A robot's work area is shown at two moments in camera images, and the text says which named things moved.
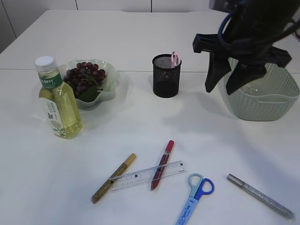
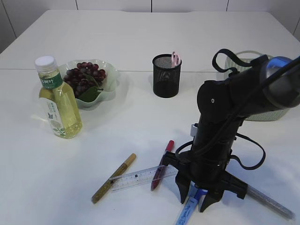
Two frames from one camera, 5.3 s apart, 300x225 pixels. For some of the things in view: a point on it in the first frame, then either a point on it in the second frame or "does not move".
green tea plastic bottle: [60, 100] does not move
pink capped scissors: [176, 58] does not move
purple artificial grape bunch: [84, 79] does not move
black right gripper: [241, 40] to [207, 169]
